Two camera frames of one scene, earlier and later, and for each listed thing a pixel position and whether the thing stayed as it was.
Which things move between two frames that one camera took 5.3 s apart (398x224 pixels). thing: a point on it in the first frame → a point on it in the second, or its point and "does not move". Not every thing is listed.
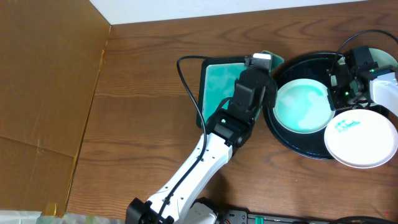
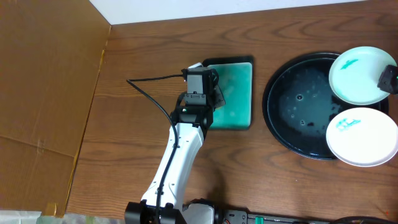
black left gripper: (262, 79) → (216, 86)
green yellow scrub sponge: (276, 61) → (227, 83)
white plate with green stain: (360, 139) does not move
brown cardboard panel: (51, 53) does not move
